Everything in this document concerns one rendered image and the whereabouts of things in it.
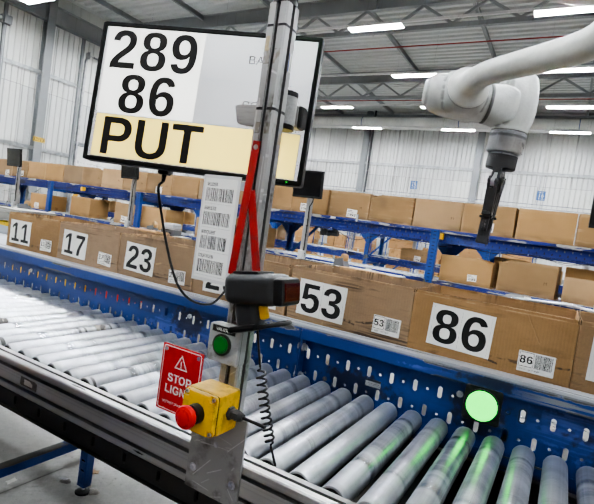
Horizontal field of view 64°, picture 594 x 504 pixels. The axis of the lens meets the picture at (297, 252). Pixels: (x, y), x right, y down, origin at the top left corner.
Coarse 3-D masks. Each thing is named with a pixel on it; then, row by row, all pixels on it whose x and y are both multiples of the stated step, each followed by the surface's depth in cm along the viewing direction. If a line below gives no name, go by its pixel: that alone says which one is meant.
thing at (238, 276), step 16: (240, 272) 78; (256, 272) 76; (272, 272) 80; (240, 288) 77; (256, 288) 75; (272, 288) 74; (288, 288) 74; (240, 304) 79; (256, 304) 76; (272, 304) 75; (288, 304) 75; (240, 320) 78; (256, 320) 78
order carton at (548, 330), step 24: (432, 288) 145; (456, 288) 152; (480, 312) 121; (504, 312) 118; (528, 312) 116; (552, 312) 138; (576, 312) 135; (408, 336) 130; (504, 336) 118; (528, 336) 115; (552, 336) 113; (576, 336) 111; (480, 360) 121; (504, 360) 118
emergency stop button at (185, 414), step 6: (180, 408) 77; (186, 408) 76; (192, 408) 77; (180, 414) 77; (186, 414) 76; (192, 414) 76; (180, 420) 76; (186, 420) 76; (192, 420) 76; (180, 426) 77; (186, 426) 76; (192, 426) 76
